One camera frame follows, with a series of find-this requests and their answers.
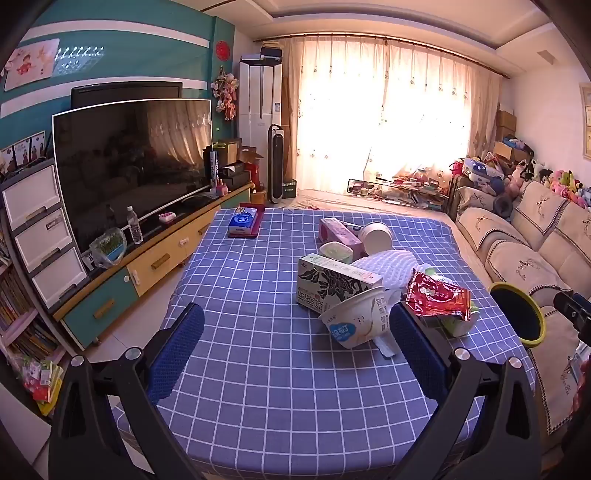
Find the black and white patterned carton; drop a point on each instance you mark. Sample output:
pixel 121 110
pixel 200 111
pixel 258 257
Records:
pixel 332 281

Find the white standing air conditioner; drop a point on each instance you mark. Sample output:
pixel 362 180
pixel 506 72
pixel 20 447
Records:
pixel 258 101

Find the row of framed photos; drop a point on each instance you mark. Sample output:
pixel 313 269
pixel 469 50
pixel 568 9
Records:
pixel 27 150

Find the green and white paper bowl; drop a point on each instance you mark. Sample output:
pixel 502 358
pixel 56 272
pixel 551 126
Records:
pixel 457 325

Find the glass bowl with green plants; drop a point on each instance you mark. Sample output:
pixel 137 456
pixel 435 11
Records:
pixel 108 247

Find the cream sheer curtain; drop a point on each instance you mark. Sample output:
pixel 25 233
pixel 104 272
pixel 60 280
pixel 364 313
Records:
pixel 351 115

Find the floral bed sheet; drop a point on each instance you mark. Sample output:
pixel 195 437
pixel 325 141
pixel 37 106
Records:
pixel 332 201

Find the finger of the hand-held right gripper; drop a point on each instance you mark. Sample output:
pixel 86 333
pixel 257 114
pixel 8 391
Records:
pixel 575 311

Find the hanging flower decoration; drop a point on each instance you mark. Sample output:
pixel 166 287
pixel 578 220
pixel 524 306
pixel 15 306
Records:
pixel 226 94

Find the row of plush toys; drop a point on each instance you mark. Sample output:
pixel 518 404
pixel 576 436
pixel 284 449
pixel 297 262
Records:
pixel 561 182

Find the red snack wrapper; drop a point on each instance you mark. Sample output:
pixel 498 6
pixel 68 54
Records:
pixel 434 295

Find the cluttered glass coffee table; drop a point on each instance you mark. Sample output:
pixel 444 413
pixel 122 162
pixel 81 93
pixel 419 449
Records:
pixel 397 189

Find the white plastic drawer unit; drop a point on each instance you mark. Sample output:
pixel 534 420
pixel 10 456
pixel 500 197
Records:
pixel 37 230

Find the black bin with yellow rim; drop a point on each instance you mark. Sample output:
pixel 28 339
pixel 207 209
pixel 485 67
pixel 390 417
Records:
pixel 526 318

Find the cardboard boxes on cabinet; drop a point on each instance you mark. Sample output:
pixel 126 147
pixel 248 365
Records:
pixel 235 159

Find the pile of colourful booklets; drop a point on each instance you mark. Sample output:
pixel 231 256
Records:
pixel 44 385

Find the black flat television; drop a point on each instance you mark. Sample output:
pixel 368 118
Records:
pixel 124 92

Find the teal and yellow television cabinet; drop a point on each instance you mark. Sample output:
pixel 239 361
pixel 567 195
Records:
pixel 152 263

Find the blue tissue pack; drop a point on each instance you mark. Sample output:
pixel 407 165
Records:
pixel 242 221

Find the shelf of books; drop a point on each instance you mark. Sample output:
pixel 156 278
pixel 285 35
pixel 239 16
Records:
pixel 23 318

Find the pink drink carton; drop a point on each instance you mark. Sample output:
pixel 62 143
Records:
pixel 339 233

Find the dark green box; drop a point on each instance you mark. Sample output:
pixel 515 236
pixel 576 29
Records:
pixel 289 189

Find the blue star pattern case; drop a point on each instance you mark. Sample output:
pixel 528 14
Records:
pixel 482 170

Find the black tower fan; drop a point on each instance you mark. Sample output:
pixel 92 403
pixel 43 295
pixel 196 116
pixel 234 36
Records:
pixel 275 161

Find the clear water bottle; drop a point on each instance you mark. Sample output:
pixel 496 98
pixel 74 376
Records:
pixel 135 228

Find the stack of brown cardboard boxes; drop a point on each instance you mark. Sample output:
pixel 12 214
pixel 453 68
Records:
pixel 505 127

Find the white paper cup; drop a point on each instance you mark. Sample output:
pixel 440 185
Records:
pixel 376 237

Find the green plastic jar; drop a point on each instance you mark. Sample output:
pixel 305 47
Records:
pixel 334 251

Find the beige sofa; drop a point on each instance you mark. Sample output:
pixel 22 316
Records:
pixel 531 240

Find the dark red tray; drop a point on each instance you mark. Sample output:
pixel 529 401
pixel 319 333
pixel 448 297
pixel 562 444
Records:
pixel 259 221

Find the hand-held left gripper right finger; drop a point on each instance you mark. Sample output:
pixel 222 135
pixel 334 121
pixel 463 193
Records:
pixel 418 350

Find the blue checked tablecloth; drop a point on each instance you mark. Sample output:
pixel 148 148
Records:
pixel 258 300

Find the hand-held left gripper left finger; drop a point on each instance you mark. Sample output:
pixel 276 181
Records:
pixel 178 350

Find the round red paper decoration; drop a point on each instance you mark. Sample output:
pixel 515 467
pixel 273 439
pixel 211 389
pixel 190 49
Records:
pixel 223 50

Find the white foam net sheet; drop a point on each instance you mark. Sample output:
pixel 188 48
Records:
pixel 388 267

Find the black shuttlecock tube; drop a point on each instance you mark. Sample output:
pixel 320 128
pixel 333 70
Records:
pixel 213 168

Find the large curved television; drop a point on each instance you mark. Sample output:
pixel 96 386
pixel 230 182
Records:
pixel 129 170

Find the white pudding cup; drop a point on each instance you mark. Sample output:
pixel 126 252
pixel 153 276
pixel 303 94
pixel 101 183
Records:
pixel 351 323

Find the cartoon wall poster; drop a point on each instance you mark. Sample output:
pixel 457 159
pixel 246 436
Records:
pixel 30 64

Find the toothpaste tube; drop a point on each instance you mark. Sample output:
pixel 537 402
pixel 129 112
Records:
pixel 353 227

